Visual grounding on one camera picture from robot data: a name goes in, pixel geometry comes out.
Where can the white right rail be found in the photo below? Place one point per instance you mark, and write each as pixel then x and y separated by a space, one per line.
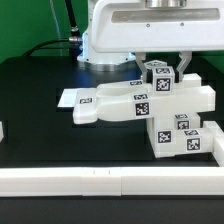
pixel 218 141

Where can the white rail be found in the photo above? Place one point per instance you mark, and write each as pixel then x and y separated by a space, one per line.
pixel 111 181
pixel 218 141

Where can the white front rail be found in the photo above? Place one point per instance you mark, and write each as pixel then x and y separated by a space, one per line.
pixel 111 181

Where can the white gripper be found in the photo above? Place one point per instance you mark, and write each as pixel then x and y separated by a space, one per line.
pixel 158 26

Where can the white chair back frame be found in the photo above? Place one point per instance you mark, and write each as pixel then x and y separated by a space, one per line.
pixel 132 100

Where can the white left rail stub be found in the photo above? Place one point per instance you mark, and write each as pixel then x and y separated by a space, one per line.
pixel 1 132

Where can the white marker base plate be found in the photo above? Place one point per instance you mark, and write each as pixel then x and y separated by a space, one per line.
pixel 68 98

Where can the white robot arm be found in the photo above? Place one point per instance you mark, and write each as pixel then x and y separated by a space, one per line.
pixel 91 56

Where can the white chair seat part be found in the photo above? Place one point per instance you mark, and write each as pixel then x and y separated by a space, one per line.
pixel 162 133

